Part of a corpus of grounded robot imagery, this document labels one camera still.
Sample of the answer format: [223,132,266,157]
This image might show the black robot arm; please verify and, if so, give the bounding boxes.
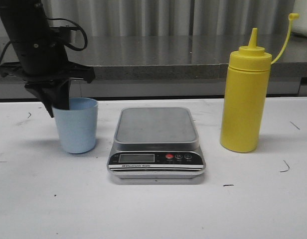
[0,0,95,117]

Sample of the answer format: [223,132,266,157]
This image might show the yellow squeeze bottle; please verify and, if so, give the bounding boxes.
[220,13,300,153]

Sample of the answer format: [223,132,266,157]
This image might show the white container in background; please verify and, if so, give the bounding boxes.
[292,0,307,37]

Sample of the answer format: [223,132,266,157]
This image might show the light blue plastic cup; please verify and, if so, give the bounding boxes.
[52,98,98,154]

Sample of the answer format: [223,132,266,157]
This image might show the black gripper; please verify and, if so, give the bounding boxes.
[0,25,95,118]

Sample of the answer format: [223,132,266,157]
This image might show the grey stone counter shelf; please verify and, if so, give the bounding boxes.
[0,34,307,101]

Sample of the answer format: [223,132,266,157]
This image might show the silver digital kitchen scale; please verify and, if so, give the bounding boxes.
[107,107,206,180]

